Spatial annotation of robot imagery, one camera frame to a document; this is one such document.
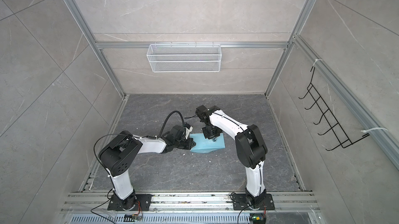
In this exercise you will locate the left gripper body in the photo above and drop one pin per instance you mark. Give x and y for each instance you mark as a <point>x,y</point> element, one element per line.
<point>184,143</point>

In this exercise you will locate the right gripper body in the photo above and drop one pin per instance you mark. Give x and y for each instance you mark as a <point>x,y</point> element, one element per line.
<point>210,132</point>

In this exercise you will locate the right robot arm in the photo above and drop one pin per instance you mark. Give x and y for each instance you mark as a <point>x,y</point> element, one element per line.
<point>250,147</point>

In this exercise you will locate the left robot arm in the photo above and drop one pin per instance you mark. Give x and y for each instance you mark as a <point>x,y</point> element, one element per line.
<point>118,155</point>

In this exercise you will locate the white wire mesh basket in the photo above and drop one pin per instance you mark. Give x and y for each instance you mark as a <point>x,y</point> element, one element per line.
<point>179,58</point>

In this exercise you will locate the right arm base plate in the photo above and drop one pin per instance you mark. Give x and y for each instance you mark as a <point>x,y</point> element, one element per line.
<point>243,201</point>

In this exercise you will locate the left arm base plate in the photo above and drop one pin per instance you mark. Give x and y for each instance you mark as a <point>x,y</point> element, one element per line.
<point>132,203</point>

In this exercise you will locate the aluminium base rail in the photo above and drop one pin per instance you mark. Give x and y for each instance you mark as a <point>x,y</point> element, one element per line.
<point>100,207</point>

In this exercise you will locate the black wire hook rack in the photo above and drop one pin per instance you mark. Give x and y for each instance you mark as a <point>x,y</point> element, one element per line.
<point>328,116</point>

